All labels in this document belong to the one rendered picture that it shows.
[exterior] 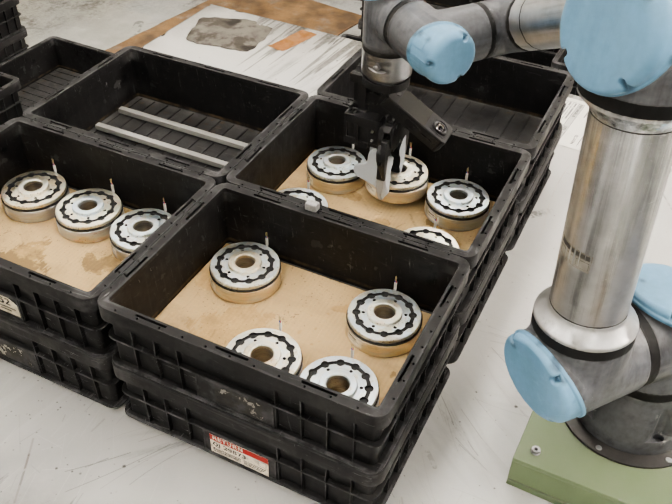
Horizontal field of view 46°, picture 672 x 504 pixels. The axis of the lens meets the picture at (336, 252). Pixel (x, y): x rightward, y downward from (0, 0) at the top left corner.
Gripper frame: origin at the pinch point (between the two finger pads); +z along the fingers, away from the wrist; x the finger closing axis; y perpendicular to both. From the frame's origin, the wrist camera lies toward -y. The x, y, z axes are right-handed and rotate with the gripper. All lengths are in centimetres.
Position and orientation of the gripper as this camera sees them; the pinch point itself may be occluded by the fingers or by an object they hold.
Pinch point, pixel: (391, 186)
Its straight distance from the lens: 129.8
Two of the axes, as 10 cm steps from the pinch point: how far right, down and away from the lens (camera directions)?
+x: -4.4, 6.0, -6.7
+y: -9.0, -3.1, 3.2
